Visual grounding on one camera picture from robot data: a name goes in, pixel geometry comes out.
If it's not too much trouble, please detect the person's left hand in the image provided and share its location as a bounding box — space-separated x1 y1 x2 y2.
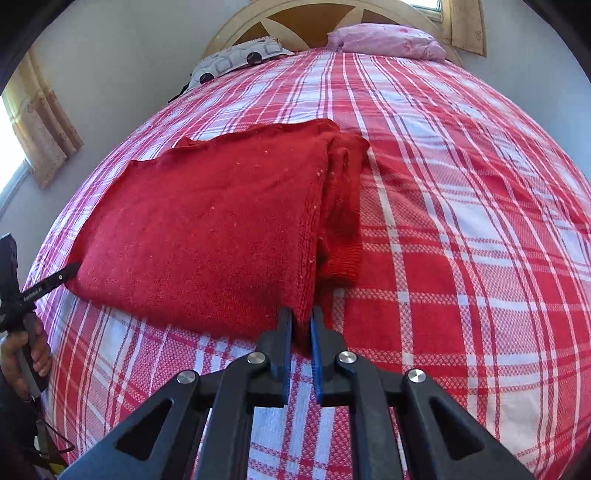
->
0 318 53 401

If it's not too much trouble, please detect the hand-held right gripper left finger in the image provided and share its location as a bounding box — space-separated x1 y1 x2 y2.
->
58 307 296 480

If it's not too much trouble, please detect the golden curtain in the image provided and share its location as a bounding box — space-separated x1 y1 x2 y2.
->
449 0 488 58
4 50 85 190

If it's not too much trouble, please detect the grey patterned pillow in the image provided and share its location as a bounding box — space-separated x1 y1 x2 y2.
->
187 36 296 90

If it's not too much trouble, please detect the pink pillow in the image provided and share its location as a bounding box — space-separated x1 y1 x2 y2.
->
327 23 448 62

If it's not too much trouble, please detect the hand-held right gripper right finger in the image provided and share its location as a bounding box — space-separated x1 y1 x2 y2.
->
309 305 539 480

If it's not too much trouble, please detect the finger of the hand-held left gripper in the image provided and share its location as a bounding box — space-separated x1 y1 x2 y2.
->
21 262 82 301

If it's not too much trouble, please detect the black cable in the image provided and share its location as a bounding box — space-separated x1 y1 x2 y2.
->
32 401 75 462

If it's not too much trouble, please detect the red white plaid blanket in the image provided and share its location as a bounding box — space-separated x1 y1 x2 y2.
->
23 48 591 480

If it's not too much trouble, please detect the beige wooden headboard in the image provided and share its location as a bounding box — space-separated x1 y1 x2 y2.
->
203 0 463 68

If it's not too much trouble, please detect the dark cloth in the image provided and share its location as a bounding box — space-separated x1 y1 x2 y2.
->
167 80 194 104

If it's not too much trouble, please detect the red knitted sweater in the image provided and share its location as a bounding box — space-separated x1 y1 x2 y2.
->
65 117 371 357

